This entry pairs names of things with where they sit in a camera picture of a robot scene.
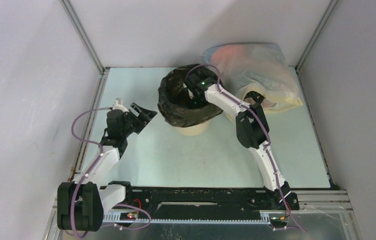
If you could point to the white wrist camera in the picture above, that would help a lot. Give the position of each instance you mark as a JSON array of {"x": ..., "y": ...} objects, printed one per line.
[
  {"x": 118, "y": 105},
  {"x": 191, "y": 96}
]

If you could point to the black plastic trash bag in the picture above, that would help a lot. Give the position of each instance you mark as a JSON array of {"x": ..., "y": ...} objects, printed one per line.
[{"x": 175, "y": 104}]

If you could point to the beige round trash bin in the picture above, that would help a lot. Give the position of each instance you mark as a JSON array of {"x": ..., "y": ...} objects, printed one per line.
[{"x": 193, "y": 130}]

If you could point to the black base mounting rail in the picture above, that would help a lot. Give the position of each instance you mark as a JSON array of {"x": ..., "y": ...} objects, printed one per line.
[{"x": 209, "y": 204}]

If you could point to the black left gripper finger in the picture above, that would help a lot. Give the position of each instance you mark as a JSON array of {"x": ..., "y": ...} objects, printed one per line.
[
  {"x": 139, "y": 123},
  {"x": 143, "y": 114}
]

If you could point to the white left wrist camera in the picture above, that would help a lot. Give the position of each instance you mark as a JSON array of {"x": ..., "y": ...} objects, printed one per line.
[{"x": 118, "y": 105}]

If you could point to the aluminium frame post right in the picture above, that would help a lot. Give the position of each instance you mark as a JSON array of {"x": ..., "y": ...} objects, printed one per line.
[{"x": 317, "y": 32}]

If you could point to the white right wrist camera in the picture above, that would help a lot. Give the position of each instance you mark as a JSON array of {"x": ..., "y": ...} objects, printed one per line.
[{"x": 191, "y": 96}]

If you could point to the aluminium frame post left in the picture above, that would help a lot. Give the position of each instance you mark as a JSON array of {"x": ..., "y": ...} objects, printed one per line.
[{"x": 81, "y": 32}]

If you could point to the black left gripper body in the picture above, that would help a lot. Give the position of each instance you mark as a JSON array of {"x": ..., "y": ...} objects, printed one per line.
[{"x": 129, "y": 128}]

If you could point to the translucent bag of supplies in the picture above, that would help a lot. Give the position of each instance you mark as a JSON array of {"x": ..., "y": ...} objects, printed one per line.
[{"x": 256, "y": 68}]

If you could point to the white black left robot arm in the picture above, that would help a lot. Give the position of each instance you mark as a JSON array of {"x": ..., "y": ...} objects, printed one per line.
[{"x": 82, "y": 202}]

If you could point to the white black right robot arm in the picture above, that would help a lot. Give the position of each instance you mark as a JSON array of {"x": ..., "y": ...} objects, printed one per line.
[{"x": 252, "y": 131}]

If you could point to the aluminium frame post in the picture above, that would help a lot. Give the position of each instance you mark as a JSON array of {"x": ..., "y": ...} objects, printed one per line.
[
  {"x": 317, "y": 32},
  {"x": 81, "y": 32}
]

